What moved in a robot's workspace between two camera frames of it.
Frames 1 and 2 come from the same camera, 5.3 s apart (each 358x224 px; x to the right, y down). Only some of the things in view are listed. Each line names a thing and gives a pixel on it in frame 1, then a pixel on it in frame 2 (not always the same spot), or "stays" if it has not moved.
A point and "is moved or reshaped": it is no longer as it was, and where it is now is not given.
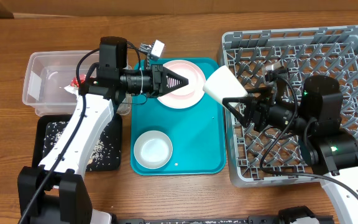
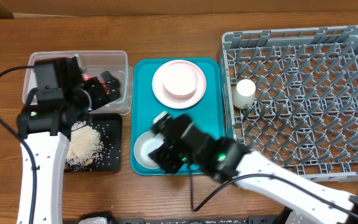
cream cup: [222, 84] is moved or reshaped
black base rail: [250, 219] stays
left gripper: [160, 86] -> [101, 98]
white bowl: [153, 149] stays
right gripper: [260, 110] -> [165, 140]
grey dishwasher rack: [344, 53] stays
